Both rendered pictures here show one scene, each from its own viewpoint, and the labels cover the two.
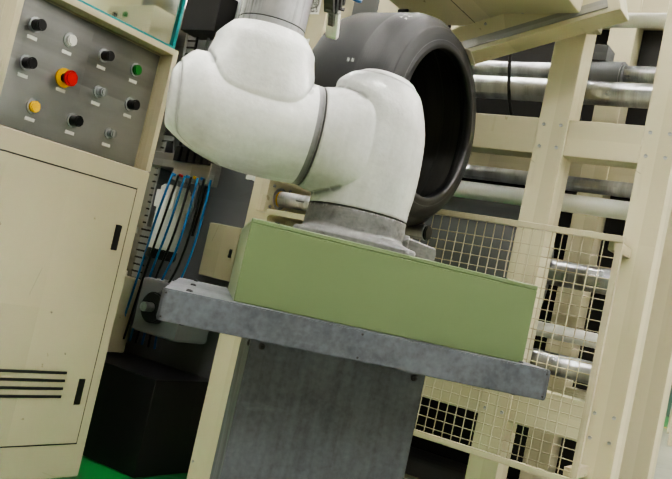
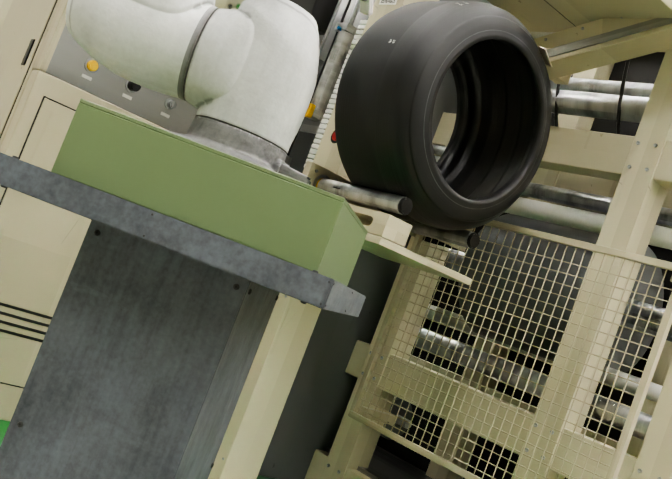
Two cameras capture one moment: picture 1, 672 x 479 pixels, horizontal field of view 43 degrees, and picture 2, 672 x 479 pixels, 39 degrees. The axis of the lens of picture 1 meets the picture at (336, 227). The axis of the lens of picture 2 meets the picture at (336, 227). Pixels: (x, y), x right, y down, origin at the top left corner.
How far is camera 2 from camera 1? 0.62 m
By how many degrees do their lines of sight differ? 16
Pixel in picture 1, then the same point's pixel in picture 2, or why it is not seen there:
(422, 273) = (229, 169)
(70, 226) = not seen: hidden behind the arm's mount
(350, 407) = (170, 304)
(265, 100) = (145, 8)
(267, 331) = (66, 198)
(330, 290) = (139, 174)
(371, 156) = (242, 72)
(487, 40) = (581, 46)
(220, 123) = (101, 26)
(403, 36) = (450, 21)
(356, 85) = (245, 6)
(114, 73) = not seen: hidden behind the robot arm
